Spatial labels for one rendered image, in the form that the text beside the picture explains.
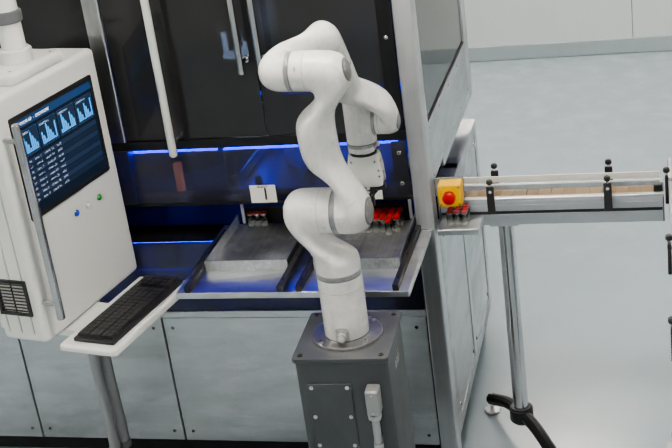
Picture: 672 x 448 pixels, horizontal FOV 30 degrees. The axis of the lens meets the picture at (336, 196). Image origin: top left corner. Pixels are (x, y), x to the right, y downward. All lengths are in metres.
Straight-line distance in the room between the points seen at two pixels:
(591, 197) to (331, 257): 1.00
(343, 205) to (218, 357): 1.28
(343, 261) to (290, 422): 1.22
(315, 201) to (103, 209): 0.96
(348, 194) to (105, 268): 1.09
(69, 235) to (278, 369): 0.89
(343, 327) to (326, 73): 0.71
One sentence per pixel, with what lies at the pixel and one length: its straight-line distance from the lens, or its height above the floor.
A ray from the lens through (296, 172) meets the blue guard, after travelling 3.89.
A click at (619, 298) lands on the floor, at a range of 5.29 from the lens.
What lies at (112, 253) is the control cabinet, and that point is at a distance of 3.99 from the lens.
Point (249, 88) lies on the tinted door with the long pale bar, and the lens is 3.84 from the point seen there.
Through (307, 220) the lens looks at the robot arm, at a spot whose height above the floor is 1.22.
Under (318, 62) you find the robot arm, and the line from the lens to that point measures 3.01.
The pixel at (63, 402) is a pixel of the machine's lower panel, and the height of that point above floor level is 0.24.
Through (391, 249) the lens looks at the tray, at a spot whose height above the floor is 0.88.
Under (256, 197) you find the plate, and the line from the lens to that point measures 3.96.
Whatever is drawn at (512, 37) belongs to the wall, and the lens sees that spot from 8.45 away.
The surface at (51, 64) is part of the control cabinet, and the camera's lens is 3.74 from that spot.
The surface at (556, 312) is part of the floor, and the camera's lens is 5.20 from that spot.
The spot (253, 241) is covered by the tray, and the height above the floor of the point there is 0.88.
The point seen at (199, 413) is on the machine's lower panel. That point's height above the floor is 0.20.
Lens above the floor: 2.48
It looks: 22 degrees down
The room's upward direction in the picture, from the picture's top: 8 degrees counter-clockwise
